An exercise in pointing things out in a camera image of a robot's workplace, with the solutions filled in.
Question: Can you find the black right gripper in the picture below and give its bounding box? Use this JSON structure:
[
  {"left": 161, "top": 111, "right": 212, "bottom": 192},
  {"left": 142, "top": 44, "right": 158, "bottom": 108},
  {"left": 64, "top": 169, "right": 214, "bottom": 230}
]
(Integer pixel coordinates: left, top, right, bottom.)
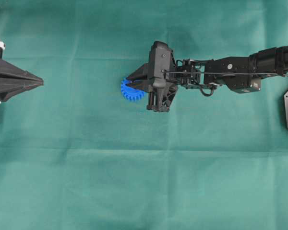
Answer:
[{"left": 126, "top": 55, "right": 208, "bottom": 112}]

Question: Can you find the small blue plastic gear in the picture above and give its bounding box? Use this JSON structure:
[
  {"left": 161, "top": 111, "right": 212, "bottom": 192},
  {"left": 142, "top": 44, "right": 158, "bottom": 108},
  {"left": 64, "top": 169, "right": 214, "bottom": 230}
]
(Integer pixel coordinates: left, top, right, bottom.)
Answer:
[{"left": 120, "top": 78, "right": 145, "bottom": 102}]

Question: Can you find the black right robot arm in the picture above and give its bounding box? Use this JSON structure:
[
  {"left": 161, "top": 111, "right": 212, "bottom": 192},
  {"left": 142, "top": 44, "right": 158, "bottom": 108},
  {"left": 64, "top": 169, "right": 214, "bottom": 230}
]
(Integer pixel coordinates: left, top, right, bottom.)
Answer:
[{"left": 127, "top": 41, "right": 288, "bottom": 112}]

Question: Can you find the green table cloth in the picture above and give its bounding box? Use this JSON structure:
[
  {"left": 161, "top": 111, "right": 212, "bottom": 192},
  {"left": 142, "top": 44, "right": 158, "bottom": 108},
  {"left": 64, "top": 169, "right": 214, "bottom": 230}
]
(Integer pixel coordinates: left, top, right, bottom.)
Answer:
[{"left": 0, "top": 0, "right": 288, "bottom": 230}]

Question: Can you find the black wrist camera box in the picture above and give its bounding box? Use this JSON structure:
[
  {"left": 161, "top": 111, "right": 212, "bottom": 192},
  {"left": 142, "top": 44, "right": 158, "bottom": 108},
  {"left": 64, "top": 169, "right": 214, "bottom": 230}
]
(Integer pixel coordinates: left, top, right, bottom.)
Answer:
[{"left": 147, "top": 41, "right": 173, "bottom": 89}]

